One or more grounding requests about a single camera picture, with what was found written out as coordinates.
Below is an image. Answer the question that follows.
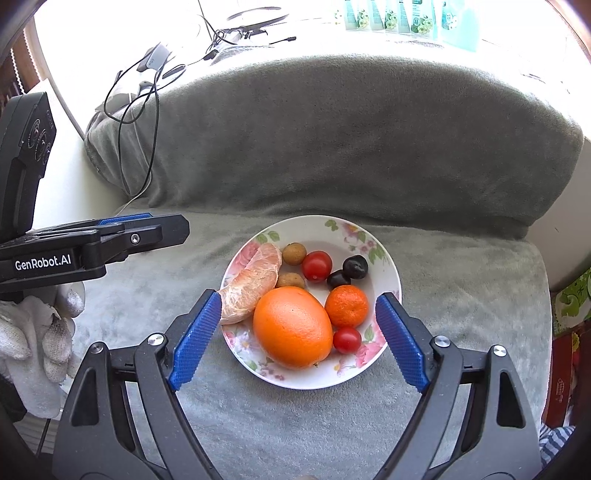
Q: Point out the red box shelf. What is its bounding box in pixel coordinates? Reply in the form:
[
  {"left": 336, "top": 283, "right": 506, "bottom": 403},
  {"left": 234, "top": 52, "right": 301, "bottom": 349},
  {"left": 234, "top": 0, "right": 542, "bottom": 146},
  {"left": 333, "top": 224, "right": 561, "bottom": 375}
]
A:
[{"left": 542, "top": 321, "right": 590, "bottom": 428}]

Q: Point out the teal refill pouch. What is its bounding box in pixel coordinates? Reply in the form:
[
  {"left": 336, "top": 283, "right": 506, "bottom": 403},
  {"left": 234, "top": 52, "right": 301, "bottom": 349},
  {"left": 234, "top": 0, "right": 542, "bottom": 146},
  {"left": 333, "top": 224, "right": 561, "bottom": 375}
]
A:
[
  {"left": 410, "top": 0, "right": 435, "bottom": 37},
  {"left": 370, "top": 0, "right": 399, "bottom": 32},
  {"left": 342, "top": 0, "right": 369, "bottom": 30},
  {"left": 441, "top": 0, "right": 461, "bottom": 32}
]

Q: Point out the striped sleeve forearm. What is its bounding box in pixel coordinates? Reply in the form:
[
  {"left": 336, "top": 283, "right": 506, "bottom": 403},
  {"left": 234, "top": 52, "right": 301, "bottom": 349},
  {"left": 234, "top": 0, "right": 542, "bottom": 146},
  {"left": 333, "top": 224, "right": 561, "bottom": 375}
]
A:
[{"left": 539, "top": 423, "right": 576, "bottom": 468}]

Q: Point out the brown longan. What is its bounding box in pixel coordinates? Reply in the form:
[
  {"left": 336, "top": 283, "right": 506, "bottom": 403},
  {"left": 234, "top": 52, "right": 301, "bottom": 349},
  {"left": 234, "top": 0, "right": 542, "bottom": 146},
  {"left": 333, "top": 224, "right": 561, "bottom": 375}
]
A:
[
  {"left": 281, "top": 242, "right": 308, "bottom": 266},
  {"left": 276, "top": 272, "right": 305, "bottom": 289}
]

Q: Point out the green snack package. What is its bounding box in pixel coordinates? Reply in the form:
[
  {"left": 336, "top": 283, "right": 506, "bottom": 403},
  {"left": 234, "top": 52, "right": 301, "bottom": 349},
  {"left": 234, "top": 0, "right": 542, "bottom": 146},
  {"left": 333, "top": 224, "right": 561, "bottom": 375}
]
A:
[{"left": 552, "top": 270, "right": 591, "bottom": 337}]

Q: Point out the dark plum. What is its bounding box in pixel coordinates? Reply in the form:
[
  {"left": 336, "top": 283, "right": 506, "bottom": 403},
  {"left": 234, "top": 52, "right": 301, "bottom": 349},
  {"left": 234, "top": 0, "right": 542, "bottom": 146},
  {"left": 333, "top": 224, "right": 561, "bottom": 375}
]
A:
[
  {"left": 342, "top": 255, "right": 369, "bottom": 280},
  {"left": 325, "top": 270, "right": 352, "bottom": 290}
]

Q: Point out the ring light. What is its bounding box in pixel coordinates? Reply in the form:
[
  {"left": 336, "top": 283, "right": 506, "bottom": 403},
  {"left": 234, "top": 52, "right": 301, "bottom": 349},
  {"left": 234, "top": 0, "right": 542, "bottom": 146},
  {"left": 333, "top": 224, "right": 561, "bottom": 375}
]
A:
[{"left": 224, "top": 6, "right": 288, "bottom": 32}]

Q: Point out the power adapter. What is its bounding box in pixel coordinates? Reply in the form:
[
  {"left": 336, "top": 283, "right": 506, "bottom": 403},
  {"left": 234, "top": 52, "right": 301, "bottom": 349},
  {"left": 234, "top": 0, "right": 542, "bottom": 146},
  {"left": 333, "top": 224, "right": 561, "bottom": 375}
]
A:
[{"left": 136, "top": 43, "right": 170, "bottom": 72}]

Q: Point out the peeled pomelo segment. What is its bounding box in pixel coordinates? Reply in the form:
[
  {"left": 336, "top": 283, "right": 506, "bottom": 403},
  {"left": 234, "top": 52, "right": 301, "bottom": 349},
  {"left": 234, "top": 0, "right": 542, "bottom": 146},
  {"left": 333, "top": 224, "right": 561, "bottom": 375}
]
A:
[{"left": 219, "top": 243, "right": 283, "bottom": 325}]

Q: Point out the large orange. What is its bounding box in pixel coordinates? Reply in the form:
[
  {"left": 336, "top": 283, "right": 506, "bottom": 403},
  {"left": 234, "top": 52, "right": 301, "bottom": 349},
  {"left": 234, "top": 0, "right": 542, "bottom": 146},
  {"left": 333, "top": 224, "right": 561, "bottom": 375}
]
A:
[{"left": 252, "top": 286, "right": 332, "bottom": 370}]

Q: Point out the black cable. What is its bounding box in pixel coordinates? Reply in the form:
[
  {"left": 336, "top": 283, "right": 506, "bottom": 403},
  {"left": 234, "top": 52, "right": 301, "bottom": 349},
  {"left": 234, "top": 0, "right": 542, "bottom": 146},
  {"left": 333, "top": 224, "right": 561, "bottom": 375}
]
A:
[{"left": 102, "top": 0, "right": 299, "bottom": 197}]

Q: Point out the white gloved hand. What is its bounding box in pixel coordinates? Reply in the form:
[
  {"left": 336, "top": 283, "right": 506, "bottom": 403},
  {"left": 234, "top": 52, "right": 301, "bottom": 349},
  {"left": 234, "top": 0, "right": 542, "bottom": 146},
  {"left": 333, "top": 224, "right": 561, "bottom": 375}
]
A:
[{"left": 1, "top": 282, "right": 86, "bottom": 418}]

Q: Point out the red cherry tomato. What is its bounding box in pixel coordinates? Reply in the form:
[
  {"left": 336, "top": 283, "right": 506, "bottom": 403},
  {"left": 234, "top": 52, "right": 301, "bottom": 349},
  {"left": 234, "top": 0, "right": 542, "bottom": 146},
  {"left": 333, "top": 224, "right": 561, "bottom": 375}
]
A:
[
  {"left": 301, "top": 251, "right": 332, "bottom": 282},
  {"left": 332, "top": 327, "right": 362, "bottom": 355}
]

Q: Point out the mandarin with stem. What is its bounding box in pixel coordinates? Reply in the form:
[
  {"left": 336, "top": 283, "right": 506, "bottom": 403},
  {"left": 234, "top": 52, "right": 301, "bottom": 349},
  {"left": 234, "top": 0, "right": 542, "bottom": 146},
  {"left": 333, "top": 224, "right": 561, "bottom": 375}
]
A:
[{"left": 325, "top": 285, "right": 370, "bottom": 329}]

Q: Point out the dark grey back cushion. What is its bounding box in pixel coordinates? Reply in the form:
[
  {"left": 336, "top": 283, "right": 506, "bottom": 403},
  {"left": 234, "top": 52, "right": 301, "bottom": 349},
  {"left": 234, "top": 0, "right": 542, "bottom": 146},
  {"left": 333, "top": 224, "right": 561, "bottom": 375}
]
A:
[{"left": 84, "top": 56, "right": 584, "bottom": 239}]

